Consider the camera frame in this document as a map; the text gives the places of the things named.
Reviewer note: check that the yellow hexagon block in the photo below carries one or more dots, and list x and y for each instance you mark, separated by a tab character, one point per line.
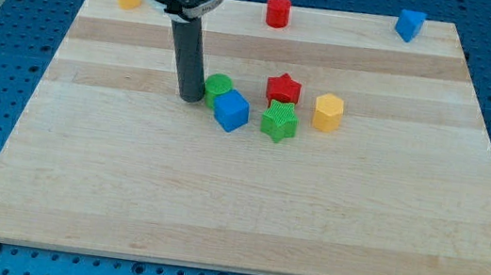
328	112

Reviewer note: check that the red cylinder block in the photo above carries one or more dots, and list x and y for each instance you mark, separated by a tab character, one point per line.
278	13

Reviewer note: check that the green cylinder block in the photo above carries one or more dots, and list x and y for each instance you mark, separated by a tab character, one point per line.
216	85

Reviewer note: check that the green star block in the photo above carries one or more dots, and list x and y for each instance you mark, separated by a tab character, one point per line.
279	121

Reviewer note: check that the blue cube block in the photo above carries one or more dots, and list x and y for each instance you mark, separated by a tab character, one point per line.
231	110

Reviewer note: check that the blue triangular block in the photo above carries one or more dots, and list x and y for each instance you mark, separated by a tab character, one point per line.
409	24

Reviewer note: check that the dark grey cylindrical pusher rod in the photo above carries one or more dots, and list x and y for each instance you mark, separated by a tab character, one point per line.
189	60

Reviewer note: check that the light wooden board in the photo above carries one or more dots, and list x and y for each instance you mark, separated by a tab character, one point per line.
107	160

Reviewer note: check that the red star block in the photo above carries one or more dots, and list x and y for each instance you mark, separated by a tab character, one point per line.
283	89

